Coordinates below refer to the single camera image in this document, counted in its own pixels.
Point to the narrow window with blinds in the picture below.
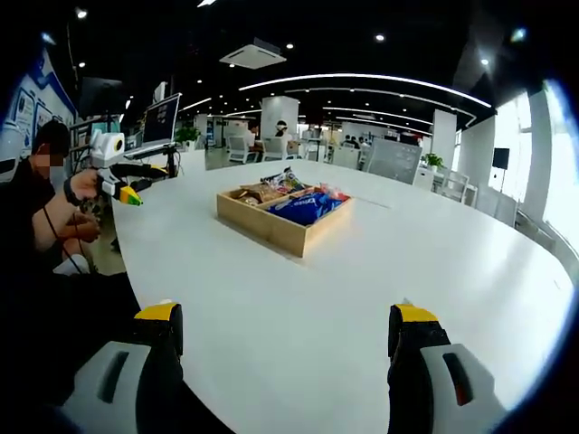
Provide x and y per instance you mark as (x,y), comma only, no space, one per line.
(518,135)

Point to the long curved ceiling light strip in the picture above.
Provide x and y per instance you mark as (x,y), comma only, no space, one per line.
(362,76)

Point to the person's head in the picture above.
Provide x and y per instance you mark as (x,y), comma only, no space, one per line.
(53,131)

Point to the white low cabinet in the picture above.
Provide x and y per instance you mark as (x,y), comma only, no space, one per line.
(346,157)

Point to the green potted plant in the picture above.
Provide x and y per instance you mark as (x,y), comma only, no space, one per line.
(433,160)
(187,134)

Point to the ceiling air conditioner vent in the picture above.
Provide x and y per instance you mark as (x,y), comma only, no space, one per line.
(253,55)

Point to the straight ceiling light strip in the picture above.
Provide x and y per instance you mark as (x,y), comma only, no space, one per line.
(205,2)

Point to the white table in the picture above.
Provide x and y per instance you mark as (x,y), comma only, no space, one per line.
(407,280)

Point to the white chest device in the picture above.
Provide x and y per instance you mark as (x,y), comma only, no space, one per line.
(9,168)

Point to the pale grey rounded object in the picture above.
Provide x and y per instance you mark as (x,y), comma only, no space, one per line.
(70,264)

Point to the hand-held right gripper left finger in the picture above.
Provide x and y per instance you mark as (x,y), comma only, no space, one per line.
(158,361)

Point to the open silver laptop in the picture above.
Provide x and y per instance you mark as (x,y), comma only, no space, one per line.
(160,119)

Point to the white office chair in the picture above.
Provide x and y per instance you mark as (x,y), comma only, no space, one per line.
(237,151)
(276,149)
(454,185)

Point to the blue cookies packet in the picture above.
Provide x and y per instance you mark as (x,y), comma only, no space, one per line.
(289,214)
(316,202)

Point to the black-legged laptop stand desk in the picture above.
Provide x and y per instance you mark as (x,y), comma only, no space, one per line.
(172,163)

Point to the black screen on tripod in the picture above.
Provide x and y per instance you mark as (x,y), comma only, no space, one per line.
(500,157)

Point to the wooden four-compartment container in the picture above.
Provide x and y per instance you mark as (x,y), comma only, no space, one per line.
(271,230)

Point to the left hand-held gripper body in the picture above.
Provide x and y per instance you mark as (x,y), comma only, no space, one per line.
(106,147)

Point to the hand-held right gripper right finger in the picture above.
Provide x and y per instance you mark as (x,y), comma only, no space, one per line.
(407,361)

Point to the person's left hand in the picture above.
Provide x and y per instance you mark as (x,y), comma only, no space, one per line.
(85,184)

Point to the pink marshmallow packet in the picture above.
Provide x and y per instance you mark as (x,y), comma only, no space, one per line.
(326,186)
(340,195)

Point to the black wristband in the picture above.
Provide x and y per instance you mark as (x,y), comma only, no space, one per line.
(70,192)

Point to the blue white wall display board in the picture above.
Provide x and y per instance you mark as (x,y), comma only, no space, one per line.
(34,108)

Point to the large black screen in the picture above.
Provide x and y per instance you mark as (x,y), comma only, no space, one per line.
(99,96)

